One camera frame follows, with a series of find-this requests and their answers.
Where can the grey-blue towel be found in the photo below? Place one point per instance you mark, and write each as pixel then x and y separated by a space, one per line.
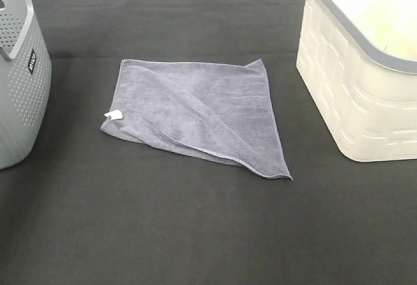
pixel 218 112

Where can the grey perforated laundry basket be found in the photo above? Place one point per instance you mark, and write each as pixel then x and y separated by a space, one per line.
pixel 25 80

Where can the white storage bin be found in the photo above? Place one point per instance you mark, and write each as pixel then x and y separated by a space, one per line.
pixel 358 61

